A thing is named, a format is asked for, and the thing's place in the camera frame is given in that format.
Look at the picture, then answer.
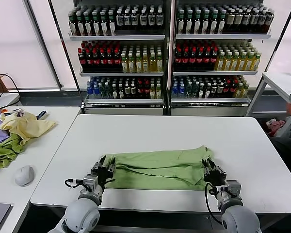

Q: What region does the white computer mouse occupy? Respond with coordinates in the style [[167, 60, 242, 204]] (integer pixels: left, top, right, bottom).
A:
[[14, 165, 35, 187]]

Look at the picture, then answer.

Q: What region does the white metal side table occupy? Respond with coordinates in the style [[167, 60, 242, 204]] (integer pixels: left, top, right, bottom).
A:
[[245, 71, 291, 138]]

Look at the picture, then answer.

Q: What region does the crumpled olive green garment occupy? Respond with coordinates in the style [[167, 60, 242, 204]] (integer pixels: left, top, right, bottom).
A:
[[0, 133, 27, 169]]

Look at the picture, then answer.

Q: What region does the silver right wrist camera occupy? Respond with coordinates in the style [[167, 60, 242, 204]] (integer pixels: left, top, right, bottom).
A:
[[226, 180, 243, 198]]

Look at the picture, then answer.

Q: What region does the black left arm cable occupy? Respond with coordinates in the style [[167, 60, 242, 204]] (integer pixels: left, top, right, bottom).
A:
[[65, 178, 85, 189]]

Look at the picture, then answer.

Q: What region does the red white clothes pile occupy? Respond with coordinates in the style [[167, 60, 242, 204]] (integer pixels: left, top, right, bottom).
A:
[[266, 118, 286, 136]]

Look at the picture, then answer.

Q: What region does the brown cardboard box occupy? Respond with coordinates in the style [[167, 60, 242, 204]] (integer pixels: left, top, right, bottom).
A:
[[0, 72, 9, 93]]

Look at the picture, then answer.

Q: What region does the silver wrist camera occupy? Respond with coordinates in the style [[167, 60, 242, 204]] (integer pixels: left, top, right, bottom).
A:
[[226, 180, 243, 198], [83, 174, 99, 192]]

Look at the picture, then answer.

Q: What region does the dark bottle black white label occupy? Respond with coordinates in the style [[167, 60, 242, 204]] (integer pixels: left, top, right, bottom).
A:
[[115, 8, 124, 30], [155, 8, 163, 30], [123, 8, 131, 30], [147, 8, 155, 30], [139, 8, 147, 30], [130, 8, 139, 30]]

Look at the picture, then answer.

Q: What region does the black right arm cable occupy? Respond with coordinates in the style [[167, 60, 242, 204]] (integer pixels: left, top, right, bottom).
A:
[[203, 183, 225, 225]]

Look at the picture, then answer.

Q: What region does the white patterned cloth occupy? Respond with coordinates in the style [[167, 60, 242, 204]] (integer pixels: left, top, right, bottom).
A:
[[12, 108, 26, 119]]

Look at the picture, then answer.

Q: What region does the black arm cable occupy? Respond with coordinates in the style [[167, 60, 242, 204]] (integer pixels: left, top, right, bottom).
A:
[[203, 183, 225, 225], [65, 178, 85, 189]]

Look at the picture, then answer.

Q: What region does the green cap tea bottle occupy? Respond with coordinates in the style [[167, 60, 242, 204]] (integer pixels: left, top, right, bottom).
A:
[[92, 11, 100, 36], [84, 11, 92, 36], [76, 11, 84, 36], [107, 11, 115, 36], [177, 10, 185, 34], [200, 10, 209, 34], [209, 10, 217, 34], [184, 10, 193, 34], [193, 10, 201, 34], [99, 11, 108, 36], [69, 11, 77, 36], [217, 10, 225, 34]]

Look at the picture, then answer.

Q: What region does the dark bottle beige label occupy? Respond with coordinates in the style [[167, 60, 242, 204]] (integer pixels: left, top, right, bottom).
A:
[[233, 8, 242, 33], [226, 8, 234, 33]]

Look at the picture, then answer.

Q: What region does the black power cable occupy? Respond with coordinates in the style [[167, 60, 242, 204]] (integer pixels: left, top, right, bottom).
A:
[[0, 73, 21, 97]]

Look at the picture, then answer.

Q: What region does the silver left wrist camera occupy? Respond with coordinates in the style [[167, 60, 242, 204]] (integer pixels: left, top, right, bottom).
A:
[[83, 174, 99, 192]]

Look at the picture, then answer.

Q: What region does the pale yellow shirt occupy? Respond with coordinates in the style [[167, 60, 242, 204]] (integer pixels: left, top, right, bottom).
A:
[[0, 112, 58, 146]]

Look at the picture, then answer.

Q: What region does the light green polo shirt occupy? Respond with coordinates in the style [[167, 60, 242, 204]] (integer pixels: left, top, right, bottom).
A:
[[102, 145, 215, 191]]

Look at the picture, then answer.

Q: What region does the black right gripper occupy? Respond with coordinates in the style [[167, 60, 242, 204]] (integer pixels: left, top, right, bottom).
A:
[[201, 158, 227, 187]]

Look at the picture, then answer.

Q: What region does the grey drinks shelf unit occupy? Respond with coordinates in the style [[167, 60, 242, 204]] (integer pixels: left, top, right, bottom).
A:
[[168, 0, 272, 117], [67, 0, 169, 116]]

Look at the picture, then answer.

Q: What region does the dark bottle grey label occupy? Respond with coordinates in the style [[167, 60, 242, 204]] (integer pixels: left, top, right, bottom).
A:
[[250, 9, 259, 33], [242, 9, 250, 33], [258, 9, 266, 33], [265, 9, 274, 33]]

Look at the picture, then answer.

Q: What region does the small white desk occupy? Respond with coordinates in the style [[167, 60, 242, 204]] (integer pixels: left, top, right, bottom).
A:
[[0, 93, 22, 107]]

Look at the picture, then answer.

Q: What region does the yellow juice bottle green cap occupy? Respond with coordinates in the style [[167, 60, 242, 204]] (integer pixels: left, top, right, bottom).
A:
[[252, 51, 260, 71], [127, 52, 135, 72], [148, 52, 156, 72], [216, 51, 224, 71], [245, 51, 253, 71], [120, 52, 128, 72], [134, 52, 142, 72], [238, 51, 246, 71], [223, 51, 231, 71], [141, 52, 149, 72], [230, 51, 238, 71], [155, 52, 163, 72]]

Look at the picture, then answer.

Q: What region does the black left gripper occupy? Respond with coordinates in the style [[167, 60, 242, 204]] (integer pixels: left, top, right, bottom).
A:
[[91, 156, 117, 187]]

